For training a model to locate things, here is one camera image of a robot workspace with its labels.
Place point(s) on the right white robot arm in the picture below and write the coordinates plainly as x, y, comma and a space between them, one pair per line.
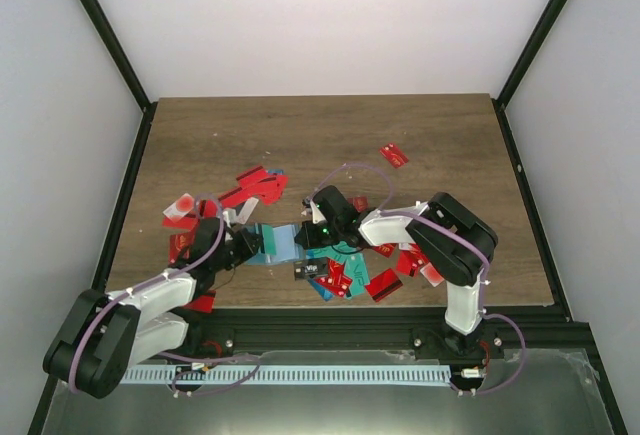
457, 244

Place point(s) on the white red circle card left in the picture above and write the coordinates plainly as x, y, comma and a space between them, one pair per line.
180, 208

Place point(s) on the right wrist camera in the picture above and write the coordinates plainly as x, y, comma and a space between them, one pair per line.
316, 214

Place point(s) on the red card black stripe front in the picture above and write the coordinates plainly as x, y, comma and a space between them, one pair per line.
203, 304

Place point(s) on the black VIP card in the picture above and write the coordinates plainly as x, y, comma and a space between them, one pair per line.
310, 269

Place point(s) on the blue leather card holder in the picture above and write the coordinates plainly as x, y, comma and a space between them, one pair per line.
288, 250

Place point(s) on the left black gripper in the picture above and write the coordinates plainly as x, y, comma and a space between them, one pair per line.
246, 237

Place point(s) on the teal VIP card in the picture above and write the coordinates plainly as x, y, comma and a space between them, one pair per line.
267, 247

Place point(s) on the black aluminium frame rail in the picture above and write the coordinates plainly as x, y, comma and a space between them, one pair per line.
374, 328

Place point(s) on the white red circle card right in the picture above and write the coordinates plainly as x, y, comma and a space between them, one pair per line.
433, 277

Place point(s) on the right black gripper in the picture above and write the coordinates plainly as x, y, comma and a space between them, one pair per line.
310, 241

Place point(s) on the lone red card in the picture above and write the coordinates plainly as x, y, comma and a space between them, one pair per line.
394, 155

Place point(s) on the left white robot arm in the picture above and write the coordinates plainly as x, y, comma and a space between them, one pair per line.
104, 334

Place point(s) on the red cards top left pile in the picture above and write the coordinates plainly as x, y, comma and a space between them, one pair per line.
256, 182

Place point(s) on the red card black stripe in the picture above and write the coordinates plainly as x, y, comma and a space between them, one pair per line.
203, 304
383, 285

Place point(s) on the red card black stripe right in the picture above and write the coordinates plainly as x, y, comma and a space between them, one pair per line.
383, 285

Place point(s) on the white red circle card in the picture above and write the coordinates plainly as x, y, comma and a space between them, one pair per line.
180, 208
433, 277

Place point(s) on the light blue slotted cable duct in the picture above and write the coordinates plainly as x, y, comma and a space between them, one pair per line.
403, 375

